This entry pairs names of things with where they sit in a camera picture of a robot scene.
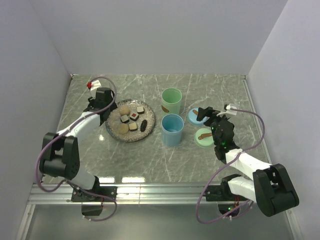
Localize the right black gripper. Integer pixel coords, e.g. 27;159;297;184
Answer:
196;107;230;146

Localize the tan round bun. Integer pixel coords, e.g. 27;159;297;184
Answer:
118;105;131;116
117;123;129;135

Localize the red sushi piece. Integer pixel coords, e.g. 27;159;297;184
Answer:
129;112;139;121

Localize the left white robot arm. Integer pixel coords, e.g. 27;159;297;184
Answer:
36;87;117;201

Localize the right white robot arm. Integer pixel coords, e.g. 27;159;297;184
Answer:
197;104;300;217

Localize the speckled ceramic plate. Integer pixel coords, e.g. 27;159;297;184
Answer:
105;99;156;143

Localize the blue cylindrical container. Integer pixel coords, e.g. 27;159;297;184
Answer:
160;113;184;147

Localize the lower white sushi piece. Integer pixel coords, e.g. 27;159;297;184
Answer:
128;122;138;132

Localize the green cylindrical container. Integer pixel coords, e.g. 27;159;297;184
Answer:
161;87;182;117

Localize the blue lid brown handle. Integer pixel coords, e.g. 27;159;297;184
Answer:
187;107;208;126

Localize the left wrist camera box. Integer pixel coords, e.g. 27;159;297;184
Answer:
86;79;102;91

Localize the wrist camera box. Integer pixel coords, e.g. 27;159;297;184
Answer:
86;79;102;91
217;103;238;118

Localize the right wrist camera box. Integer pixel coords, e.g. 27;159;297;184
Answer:
217;103;238;118

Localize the green lid brown handle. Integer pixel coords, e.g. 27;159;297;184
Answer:
194;128;214;148

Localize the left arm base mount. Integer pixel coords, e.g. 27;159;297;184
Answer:
71;182;118;218

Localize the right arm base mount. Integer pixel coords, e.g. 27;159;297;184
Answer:
204;174;247;215

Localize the aluminium front rail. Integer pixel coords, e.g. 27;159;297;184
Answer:
27;181;291;206

